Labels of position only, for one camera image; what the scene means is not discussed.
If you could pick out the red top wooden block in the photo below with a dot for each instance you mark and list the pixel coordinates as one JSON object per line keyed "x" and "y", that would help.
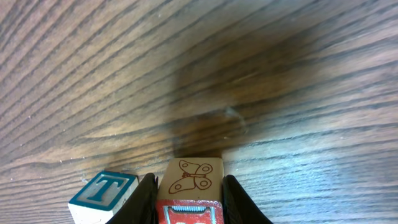
{"x": 191, "y": 191}

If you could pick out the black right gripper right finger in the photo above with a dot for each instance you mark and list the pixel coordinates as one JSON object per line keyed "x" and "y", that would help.
{"x": 238, "y": 207}

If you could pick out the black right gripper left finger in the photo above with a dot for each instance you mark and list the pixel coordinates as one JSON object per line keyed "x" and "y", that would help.
{"x": 140, "y": 206}

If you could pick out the cream block blue letter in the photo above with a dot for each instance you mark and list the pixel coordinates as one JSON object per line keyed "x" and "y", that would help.
{"x": 102, "y": 197}

